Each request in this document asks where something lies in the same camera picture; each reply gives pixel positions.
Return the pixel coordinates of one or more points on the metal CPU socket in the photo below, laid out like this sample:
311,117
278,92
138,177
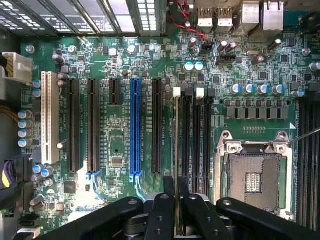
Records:
252,175

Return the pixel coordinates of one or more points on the large metal rear port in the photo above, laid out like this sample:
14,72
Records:
247,16

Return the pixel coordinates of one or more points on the black open PC case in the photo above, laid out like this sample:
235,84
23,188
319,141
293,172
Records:
147,17

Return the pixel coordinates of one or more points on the RAM memory stick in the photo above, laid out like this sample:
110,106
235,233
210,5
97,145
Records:
177,92

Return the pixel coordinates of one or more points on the metal USB port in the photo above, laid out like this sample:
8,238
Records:
205,16
225,16

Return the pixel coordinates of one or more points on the thin metal locking lever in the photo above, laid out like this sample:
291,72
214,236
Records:
305,137

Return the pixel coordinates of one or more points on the green motherboard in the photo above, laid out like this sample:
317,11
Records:
225,75

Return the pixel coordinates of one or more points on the white power connector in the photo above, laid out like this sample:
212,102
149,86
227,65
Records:
20,67

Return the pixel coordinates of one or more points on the RAM slot black latches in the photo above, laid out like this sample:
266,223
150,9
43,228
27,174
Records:
209,125
302,150
317,150
187,125

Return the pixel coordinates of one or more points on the long black expansion slot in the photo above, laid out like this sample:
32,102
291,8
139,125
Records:
157,125
73,125
93,125

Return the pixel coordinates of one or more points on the RAM slot white latches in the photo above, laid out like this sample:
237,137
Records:
310,150
199,125

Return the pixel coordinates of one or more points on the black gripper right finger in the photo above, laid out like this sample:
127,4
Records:
205,220

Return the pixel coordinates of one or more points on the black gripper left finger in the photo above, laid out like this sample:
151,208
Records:
160,220

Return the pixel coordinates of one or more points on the blue-topped silver capacitor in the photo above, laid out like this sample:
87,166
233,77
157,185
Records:
188,67
236,89
277,89
199,67
262,89
249,89

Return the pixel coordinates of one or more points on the metal ethernet port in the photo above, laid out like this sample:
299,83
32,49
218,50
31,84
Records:
273,15

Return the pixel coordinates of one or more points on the short black expansion slot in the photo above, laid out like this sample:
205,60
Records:
115,91

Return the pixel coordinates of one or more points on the white expansion slot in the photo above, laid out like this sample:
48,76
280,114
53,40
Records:
50,117

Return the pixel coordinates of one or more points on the blue expansion slot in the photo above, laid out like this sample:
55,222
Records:
136,125

